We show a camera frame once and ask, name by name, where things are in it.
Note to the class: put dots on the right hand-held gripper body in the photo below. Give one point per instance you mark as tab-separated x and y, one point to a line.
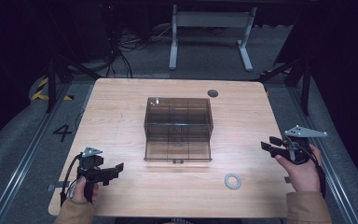
301	149

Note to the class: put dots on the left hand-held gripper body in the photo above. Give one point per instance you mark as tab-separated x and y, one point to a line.
90	169

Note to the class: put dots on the transparent brown drawer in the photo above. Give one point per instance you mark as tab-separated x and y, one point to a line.
177	149

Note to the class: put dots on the transparent brown drawer box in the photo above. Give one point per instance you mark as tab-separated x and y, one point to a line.
178	115

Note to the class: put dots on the person's left hand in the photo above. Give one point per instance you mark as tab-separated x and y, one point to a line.
79	193

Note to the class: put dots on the person's right hand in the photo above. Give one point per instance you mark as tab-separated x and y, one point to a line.
304	177

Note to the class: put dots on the grey tape strip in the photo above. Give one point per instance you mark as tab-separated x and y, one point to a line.
56	186
287	179

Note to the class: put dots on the black metal stand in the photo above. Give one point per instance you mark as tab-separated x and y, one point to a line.
51	84
306	90

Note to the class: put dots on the grey round table grommet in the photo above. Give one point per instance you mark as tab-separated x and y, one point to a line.
213	93

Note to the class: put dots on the yellow black hazard tape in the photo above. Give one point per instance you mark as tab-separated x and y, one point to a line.
40	91

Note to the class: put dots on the grey metal floor rail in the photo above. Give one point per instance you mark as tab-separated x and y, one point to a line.
323	155
34	146

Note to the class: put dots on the white metal desk frame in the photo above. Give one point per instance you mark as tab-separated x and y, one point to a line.
211	19

